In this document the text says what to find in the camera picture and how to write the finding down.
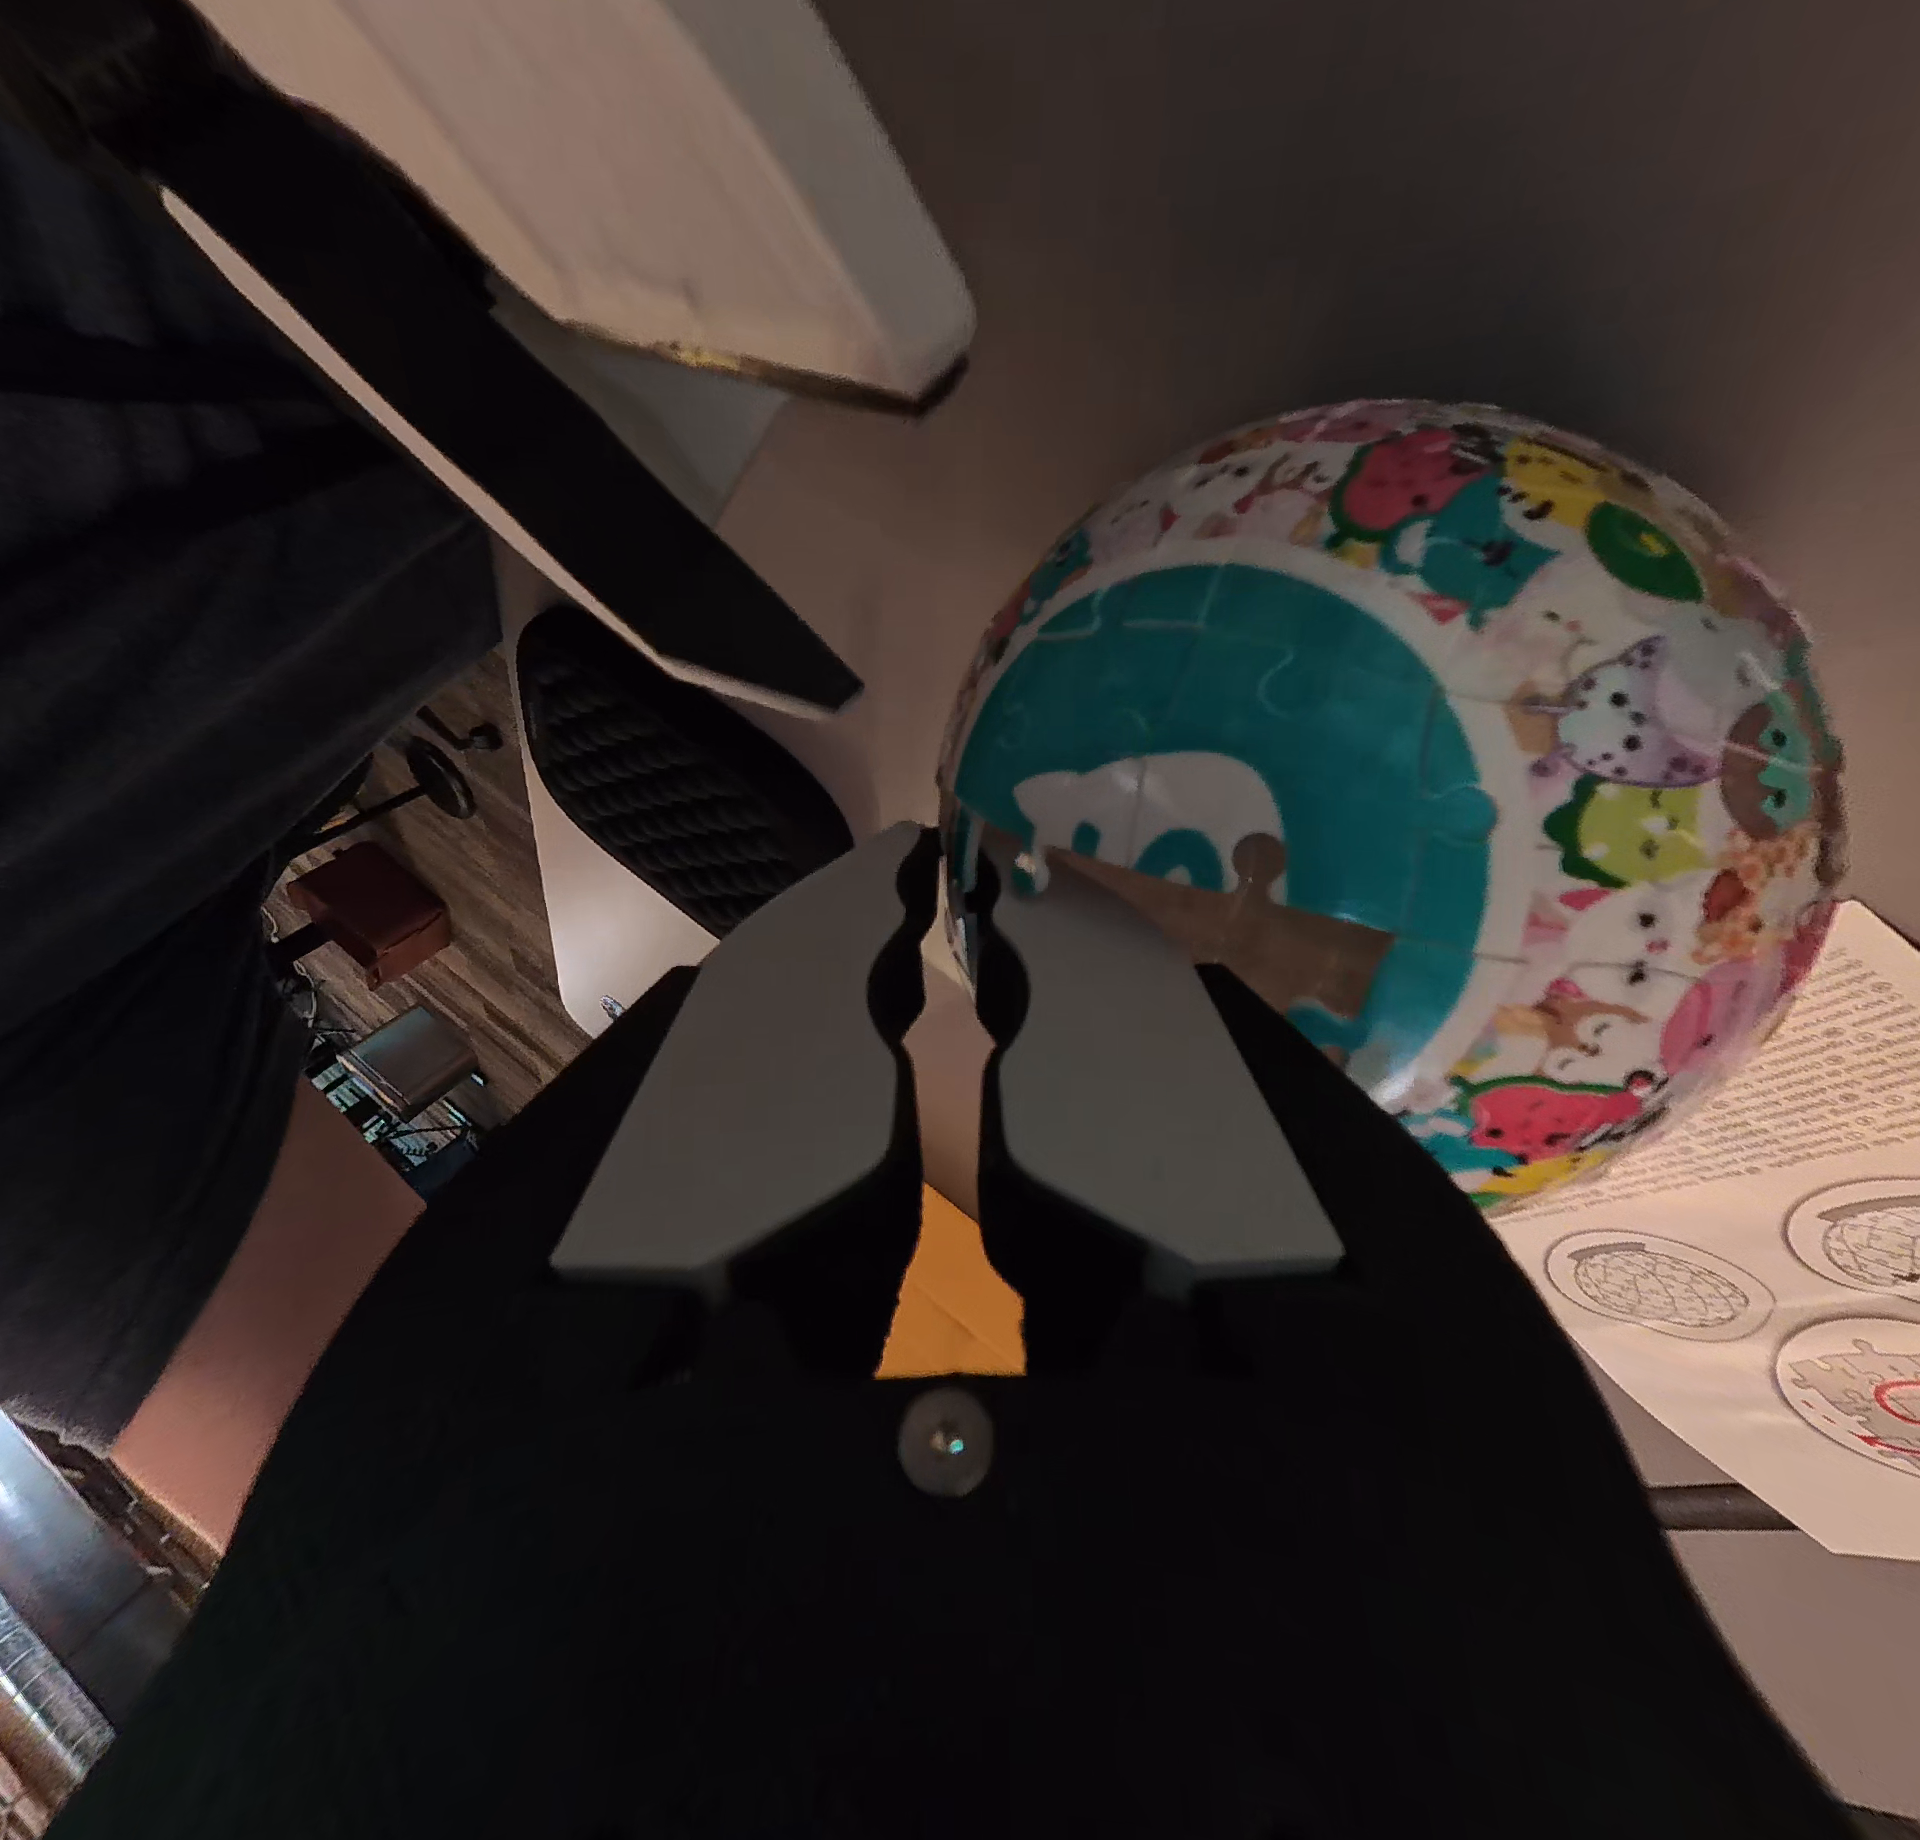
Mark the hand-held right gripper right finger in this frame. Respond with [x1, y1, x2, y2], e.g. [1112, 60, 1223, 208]
[967, 857, 1347, 1374]

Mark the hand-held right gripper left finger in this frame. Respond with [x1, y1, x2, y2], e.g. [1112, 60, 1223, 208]
[549, 819, 944, 1374]

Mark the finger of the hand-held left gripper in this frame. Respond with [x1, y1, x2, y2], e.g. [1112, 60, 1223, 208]
[155, 181, 869, 720]
[117, 0, 981, 409]

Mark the colourful puzzle ball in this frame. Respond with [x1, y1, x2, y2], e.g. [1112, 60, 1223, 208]
[935, 397, 1850, 1216]

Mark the person's right forearm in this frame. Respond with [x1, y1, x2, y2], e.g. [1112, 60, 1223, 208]
[112, 1091, 429, 1564]

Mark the person's dark shirt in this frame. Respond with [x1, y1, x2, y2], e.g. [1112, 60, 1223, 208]
[0, 0, 504, 1438]

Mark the white chair with black mesh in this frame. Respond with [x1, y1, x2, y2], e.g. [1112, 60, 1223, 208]
[514, 602, 861, 1038]

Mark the black office chair base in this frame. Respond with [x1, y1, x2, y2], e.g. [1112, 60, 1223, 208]
[299, 700, 506, 829]

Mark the brown box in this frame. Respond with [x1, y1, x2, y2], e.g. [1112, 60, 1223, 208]
[281, 840, 455, 990]

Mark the white instruction leaflet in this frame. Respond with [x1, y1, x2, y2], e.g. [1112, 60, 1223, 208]
[1485, 896, 1920, 1561]

